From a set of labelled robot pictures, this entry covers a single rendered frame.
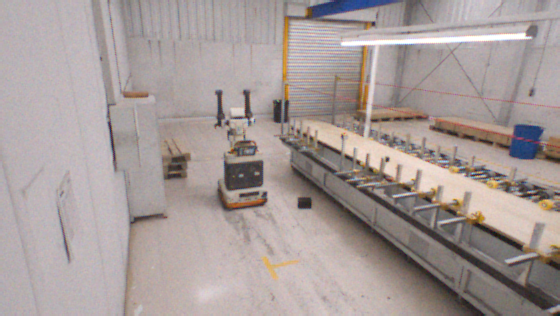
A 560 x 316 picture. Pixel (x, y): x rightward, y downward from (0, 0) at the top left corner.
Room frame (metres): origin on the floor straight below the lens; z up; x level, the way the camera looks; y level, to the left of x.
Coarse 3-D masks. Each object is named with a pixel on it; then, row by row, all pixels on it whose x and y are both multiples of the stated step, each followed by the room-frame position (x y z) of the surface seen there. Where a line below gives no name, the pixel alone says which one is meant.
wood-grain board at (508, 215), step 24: (336, 144) 4.64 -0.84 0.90; (360, 144) 4.67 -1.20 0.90; (408, 168) 3.64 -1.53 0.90; (432, 168) 3.67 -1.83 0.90; (456, 192) 2.96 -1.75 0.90; (480, 192) 2.98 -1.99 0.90; (504, 192) 3.01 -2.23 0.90; (504, 216) 2.49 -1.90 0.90; (528, 216) 2.51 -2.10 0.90; (552, 216) 2.53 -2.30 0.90; (528, 240) 2.13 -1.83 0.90; (552, 240) 2.14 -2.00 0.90
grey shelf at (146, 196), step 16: (144, 112) 3.85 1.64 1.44; (144, 128) 3.84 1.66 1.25; (144, 144) 3.84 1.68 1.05; (160, 144) 3.91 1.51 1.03; (144, 160) 3.83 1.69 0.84; (160, 160) 3.90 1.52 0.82; (128, 176) 4.10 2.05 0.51; (144, 176) 3.82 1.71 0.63; (160, 176) 3.89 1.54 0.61; (128, 192) 3.74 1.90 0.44; (144, 192) 3.81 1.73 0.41; (160, 192) 3.89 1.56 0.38; (144, 208) 3.80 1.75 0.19; (160, 208) 3.88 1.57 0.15
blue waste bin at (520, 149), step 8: (520, 128) 7.18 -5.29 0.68; (528, 128) 7.49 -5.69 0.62; (536, 128) 7.38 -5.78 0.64; (544, 128) 7.19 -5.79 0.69; (520, 136) 7.16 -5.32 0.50; (528, 136) 7.06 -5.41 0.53; (536, 136) 7.02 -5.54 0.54; (512, 144) 7.30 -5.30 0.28; (520, 144) 7.13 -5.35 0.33; (528, 144) 7.05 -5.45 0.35; (536, 144) 7.04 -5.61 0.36; (512, 152) 7.24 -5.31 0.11; (520, 152) 7.11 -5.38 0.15; (528, 152) 7.04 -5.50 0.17
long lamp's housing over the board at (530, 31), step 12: (384, 36) 3.95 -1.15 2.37; (396, 36) 3.77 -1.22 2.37; (408, 36) 3.59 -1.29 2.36; (420, 36) 3.44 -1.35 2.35; (432, 36) 3.30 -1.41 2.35; (444, 36) 3.17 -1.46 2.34; (456, 36) 3.06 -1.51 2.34; (468, 36) 2.95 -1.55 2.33; (480, 36) 2.85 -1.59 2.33; (528, 36) 2.55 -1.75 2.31
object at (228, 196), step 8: (224, 184) 4.45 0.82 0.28; (224, 192) 4.24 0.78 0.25; (232, 192) 4.17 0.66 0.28; (264, 192) 4.33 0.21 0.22; (224, 200) 4.26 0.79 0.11; (232, 200) 4.14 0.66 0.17; (240, 200) 4.18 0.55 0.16; (248, 200) 4.23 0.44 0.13; (256, 200) 4.27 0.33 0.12; (264, 200) 4.31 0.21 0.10
